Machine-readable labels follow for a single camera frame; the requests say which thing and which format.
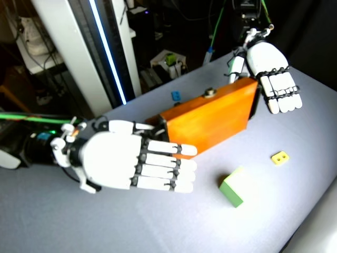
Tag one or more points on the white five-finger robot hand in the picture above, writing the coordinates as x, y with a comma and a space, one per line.
266, 58
113, 158

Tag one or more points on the wooden box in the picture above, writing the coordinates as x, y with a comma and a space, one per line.
210, 118

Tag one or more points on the grey table cloth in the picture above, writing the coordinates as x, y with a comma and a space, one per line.
131, 224

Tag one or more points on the blue block with holes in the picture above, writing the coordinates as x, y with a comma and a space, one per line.
175, 96

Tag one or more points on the yellow block with holes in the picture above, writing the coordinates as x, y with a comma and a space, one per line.
280, 162

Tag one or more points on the white column with light strip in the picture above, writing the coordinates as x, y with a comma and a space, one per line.
68, 47

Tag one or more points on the green wooden block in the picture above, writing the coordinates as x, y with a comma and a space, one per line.
230, 191

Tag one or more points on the black computer tower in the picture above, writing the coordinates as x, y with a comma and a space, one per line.
142, 26

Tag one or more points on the white crumpled bundle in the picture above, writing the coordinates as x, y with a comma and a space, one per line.
34, 39

